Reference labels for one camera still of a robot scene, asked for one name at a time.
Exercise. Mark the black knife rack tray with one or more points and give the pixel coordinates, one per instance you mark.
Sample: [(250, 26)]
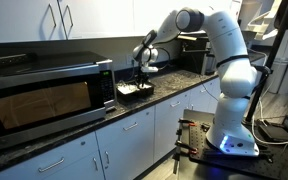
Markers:
[(130, 96)]

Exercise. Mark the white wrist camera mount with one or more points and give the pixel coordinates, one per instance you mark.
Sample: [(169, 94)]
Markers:
[(149, 69)]

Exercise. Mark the stainless steel microwave oven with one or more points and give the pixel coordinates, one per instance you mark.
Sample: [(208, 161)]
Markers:
[(44, 106)]

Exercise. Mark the black coffee machine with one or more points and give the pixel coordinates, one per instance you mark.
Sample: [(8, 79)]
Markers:
[(194, 56)]

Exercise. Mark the black tripod camera stand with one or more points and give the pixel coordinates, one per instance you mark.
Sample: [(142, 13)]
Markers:
[(274, 50)]

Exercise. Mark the black flat controller box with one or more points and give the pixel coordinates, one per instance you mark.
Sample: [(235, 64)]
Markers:
[(275, 132)]

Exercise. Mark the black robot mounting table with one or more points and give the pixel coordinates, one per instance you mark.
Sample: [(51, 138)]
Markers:
[(284, 163)]

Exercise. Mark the white upper cabinet run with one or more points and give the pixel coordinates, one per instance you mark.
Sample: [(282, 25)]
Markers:
[(110, 16)]

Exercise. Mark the orange black bar clamp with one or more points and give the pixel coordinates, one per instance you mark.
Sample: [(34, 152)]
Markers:
[(185, 147), (187, 122)]

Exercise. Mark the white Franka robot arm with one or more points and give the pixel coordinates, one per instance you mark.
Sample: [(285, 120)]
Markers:
[(232, 73)]

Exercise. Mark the black power strip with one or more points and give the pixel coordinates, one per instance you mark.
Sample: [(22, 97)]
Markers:
[(7, 60)]

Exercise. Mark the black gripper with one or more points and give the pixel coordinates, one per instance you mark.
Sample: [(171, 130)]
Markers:
[(142, 77)]

